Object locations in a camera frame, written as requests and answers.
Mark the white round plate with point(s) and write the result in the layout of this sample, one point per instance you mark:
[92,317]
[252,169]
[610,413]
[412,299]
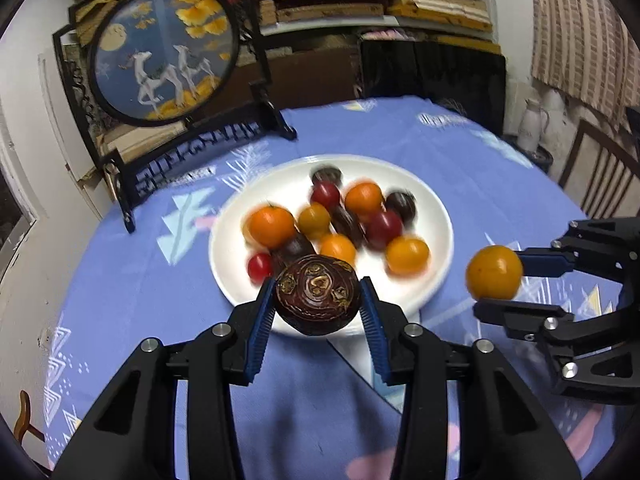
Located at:
[425,195]

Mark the blue printed tablecloth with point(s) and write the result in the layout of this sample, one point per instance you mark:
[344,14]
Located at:
[300,435]

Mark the brown cardboard panel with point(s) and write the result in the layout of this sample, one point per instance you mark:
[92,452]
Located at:
[310,75]

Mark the white wall shelf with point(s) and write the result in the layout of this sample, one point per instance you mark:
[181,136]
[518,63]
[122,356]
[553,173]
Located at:
[325,24]

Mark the dark brown carved ball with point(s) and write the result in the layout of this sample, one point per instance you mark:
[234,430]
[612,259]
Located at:
[317,292]

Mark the large orange tangerine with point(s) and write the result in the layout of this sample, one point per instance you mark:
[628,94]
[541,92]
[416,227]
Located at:
[270,225]

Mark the black panel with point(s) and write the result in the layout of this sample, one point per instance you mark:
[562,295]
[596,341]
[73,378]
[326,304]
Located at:
[435,75]

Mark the white framed window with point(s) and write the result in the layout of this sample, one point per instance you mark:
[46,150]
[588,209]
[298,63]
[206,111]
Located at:
[10,210]

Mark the red cherry tomato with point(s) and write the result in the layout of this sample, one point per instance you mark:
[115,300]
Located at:
[260,266]
[325,195]
[384,230]

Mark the striped hanging cloth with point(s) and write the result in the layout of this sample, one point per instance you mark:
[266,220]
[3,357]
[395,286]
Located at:
[585,35]

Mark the wooden chair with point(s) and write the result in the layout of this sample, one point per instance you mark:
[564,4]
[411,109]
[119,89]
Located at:
[585,135]
[22,415]

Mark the small orange tangerine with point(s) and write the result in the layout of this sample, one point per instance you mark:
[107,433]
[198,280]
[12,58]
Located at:
[364,197]
[407,255]
[314,220]
[494,272]
[337,249]

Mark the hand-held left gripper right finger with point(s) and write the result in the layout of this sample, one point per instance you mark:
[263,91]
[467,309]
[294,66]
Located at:
[372,330]

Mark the white thermos jug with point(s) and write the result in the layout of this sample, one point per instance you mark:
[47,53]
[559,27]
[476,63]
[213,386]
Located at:
[532,125]

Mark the round deer painting table screen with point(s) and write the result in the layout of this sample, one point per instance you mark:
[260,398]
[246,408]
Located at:
[160,50]

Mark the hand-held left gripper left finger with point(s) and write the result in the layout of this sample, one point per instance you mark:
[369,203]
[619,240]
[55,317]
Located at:
[262,330]

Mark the pink folded cloth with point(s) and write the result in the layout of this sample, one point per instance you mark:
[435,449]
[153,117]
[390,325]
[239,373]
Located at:
[380,36]

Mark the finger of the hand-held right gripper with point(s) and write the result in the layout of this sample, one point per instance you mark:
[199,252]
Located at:
[545,262]
[515,315]

